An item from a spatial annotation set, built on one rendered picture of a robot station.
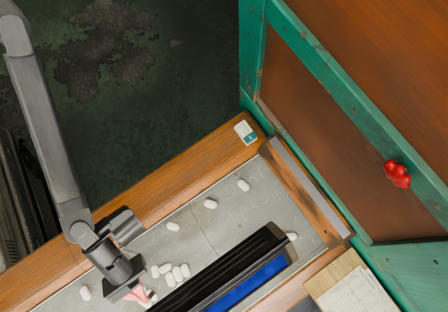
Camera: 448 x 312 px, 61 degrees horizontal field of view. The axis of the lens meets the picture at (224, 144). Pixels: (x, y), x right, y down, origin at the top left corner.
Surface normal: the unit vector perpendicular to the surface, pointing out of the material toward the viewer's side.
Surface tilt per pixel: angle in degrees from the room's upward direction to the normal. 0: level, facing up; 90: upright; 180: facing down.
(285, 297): 0
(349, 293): 0
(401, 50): 90
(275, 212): 0
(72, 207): 39
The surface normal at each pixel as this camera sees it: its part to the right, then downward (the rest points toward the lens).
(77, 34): -0.04, -0.28
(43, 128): 0.40, 0.12
